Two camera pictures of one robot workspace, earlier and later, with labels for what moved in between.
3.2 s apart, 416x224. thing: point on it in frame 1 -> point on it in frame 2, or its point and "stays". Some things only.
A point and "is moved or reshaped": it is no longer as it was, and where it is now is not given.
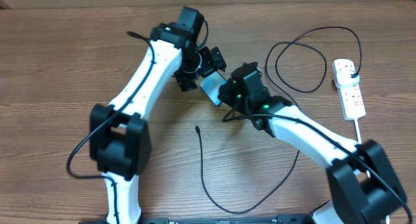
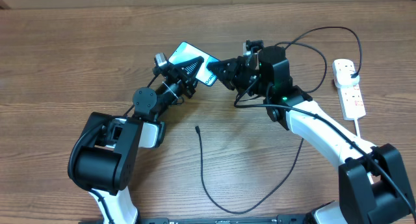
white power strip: x=346 y=78 stays
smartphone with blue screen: x=212 y=84 is moved or reshaped
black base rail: x=281 y=219 stays
